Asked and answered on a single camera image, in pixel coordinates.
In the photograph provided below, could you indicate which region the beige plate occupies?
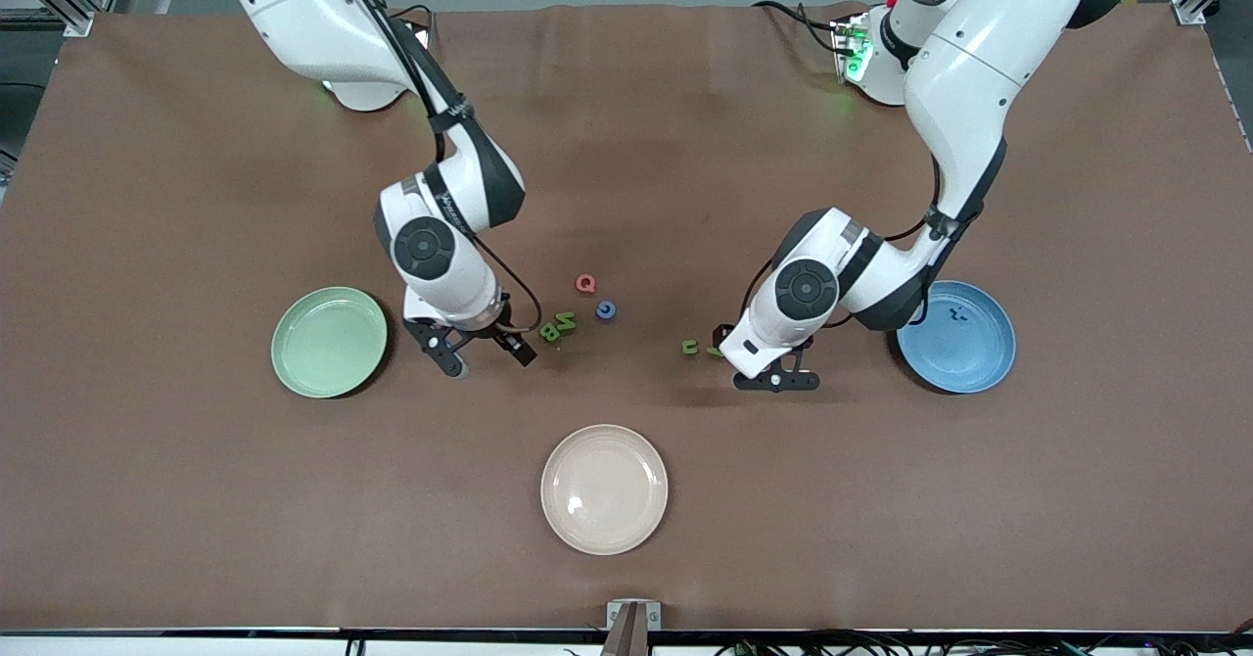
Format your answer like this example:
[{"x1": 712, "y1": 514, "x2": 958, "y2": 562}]
[{"x1": 540, "y1": 424, "x2": 670, "y2": 556}]

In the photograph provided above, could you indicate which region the brown table mat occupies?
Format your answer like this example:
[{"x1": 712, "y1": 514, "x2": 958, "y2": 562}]
[{"x1": 0, "y1": 2, "x2": 1253, "y2": 633}]

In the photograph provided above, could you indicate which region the green plate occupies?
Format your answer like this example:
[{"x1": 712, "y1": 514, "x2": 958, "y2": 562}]
[{"x1": 271, "y1": 287, "x2": 389, "y2": 399}]

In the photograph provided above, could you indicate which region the black table edge trim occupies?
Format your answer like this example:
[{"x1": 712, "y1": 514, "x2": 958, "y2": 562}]
[{"x1": 0, "y1": 625, "x2": 1253, "y2": 637}]

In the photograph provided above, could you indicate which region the blue plate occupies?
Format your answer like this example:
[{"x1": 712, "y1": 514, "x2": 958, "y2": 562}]
[{"x1": 896, "y1": 280, "x2": 1017, "y2": 395}]

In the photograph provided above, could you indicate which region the metal left arm base bracket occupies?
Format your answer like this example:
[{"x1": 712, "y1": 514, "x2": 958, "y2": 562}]
[{"x1": 830, "y1": 12, "x2": 874, "y2": 84}]

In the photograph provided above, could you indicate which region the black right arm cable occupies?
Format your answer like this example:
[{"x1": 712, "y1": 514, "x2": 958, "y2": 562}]
[{"x1": 328, "y1": 0, "x2": 542, "y2": 336}]

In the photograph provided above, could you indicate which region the black left arm base cable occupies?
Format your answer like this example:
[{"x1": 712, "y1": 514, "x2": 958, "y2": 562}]
[{"x1": 752, "y1": 0, "x2": 845, "y2": 55}]

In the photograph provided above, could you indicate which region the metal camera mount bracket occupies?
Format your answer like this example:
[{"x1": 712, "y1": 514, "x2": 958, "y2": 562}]
[{"x1": 606, "y1": 599, "x2": 663, "y2": 656}]

